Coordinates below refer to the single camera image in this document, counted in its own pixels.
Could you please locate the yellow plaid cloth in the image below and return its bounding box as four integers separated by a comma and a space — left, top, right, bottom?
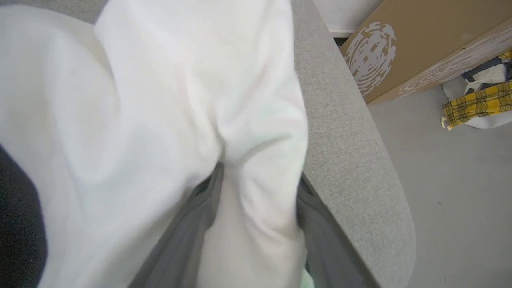
442, 63, 512, 129
441, 50, 512, 131

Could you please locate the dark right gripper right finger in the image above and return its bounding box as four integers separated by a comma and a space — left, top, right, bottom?
295, 173, 381, 288

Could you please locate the grey-green fabric sofa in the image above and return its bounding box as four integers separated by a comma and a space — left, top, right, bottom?
0, 0, 416, 288

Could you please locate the white and black t-shirt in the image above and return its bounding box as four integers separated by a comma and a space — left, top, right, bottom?
0, 0, 317, 288

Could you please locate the dark blue white cloth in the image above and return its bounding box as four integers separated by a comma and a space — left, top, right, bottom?
461, 55, 512, 85

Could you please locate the brown printed cardboard box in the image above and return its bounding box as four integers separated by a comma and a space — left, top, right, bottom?
339, 0, 512, 105

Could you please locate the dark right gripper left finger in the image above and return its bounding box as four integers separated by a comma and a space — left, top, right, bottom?
127, 162, 225, 288

